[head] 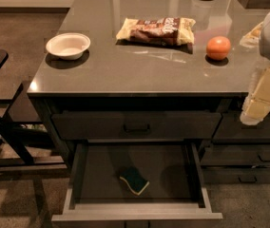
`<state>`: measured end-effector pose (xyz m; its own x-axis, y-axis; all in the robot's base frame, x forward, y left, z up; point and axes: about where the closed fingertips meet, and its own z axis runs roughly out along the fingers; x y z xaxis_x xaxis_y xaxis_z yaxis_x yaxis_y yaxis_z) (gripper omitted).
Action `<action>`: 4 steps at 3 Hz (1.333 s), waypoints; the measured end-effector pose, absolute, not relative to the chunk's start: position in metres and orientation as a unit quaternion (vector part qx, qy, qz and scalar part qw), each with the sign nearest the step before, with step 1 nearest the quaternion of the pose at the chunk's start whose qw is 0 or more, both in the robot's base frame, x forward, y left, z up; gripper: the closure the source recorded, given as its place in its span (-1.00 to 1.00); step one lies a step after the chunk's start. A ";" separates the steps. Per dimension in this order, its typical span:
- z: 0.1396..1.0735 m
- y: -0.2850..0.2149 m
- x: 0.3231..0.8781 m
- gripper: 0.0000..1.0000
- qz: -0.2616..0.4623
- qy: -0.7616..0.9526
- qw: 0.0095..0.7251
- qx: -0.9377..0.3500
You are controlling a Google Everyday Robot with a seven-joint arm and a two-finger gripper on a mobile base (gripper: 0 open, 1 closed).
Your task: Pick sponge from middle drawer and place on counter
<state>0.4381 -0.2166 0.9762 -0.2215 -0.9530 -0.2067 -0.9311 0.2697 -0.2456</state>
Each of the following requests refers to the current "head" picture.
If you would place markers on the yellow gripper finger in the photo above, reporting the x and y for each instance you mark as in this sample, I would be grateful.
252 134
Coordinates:
256 105

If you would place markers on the green and yellow sponge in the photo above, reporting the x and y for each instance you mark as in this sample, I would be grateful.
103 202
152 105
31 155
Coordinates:
134 180

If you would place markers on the closed grey top drawer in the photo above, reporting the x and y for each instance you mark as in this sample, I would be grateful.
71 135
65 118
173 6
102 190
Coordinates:
164 125

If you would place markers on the open grey middle drawer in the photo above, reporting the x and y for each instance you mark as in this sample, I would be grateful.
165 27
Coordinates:
175 197

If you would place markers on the orange round fruit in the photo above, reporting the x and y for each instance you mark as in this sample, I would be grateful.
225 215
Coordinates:
218 48

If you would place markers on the brown and yellow snack bag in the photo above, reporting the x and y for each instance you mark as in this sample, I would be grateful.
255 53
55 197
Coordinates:
168 31

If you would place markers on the grey kitchen island cabinet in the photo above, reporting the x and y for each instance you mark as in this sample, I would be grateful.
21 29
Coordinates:
49 104

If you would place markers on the white paper bowl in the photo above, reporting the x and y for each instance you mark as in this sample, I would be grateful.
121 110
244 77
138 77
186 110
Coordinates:
68 46

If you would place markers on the black bar stool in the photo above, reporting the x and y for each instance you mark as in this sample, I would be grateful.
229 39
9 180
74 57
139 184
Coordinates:
22 140

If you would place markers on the black drawer handle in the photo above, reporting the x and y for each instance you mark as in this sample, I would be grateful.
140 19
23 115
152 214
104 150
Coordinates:
136 129

